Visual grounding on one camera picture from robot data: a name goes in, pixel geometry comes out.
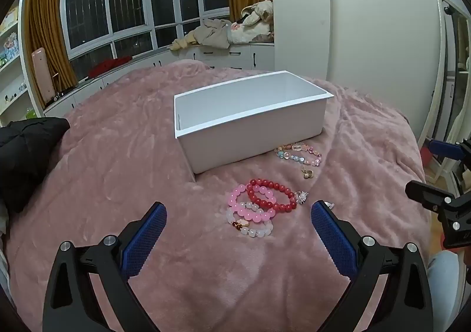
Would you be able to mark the person's jeans leg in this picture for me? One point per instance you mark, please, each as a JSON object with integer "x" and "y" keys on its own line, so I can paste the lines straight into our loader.
{"x": 447, "y": 277}

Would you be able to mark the black puffer jacket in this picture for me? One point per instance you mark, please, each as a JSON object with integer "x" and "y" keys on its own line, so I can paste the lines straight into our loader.
{"x": 25, "y": 155}

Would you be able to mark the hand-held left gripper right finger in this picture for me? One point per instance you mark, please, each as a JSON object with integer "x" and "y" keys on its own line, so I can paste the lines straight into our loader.
{"x": 333, "y": 236}

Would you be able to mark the cream plush toy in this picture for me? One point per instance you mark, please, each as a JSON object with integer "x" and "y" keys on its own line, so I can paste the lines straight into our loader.
{"x": 254, "y": 19}

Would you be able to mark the green box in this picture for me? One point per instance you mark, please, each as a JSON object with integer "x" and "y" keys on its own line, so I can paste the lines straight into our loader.
{"x": 31, "y": 113}

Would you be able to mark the white wall shelf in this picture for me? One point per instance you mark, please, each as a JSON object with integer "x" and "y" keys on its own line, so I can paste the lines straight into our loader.
{"x": 22, "y": 60}

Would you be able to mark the white framed glass door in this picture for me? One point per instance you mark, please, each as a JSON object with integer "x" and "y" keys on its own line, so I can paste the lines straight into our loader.
{"x": 447, "y": 71}

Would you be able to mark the pink upright appliance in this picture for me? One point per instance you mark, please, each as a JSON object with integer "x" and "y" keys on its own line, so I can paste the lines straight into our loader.
{"x": 42, "y": 74}

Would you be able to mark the collection of small plush toys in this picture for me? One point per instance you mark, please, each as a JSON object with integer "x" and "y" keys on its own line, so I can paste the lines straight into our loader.
{"x": 11, "y": 45}

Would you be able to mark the pink fluffy blanket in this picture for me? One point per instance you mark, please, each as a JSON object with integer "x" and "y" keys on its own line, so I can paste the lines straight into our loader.
{"x": 110, "y": 170}

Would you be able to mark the white window seat cabinet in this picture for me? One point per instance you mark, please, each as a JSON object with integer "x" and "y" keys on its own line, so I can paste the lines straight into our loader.
{"x": 239, "y": 56}

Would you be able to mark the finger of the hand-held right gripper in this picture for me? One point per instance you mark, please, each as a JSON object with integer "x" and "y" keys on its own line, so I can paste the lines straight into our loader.
{"x": 443, "y": 150}
{"x": 427, "y": 194}

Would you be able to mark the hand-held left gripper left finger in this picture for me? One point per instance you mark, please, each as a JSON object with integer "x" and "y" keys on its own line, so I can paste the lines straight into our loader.
{"x": 145, "y": 240}

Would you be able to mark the red cloth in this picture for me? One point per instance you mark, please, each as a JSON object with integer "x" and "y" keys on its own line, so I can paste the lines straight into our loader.
{"x": 110, "y": 65}

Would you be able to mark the white rectangular storage box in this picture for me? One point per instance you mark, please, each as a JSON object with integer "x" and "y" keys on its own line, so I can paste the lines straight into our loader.
{"x": 257, "y": 133}

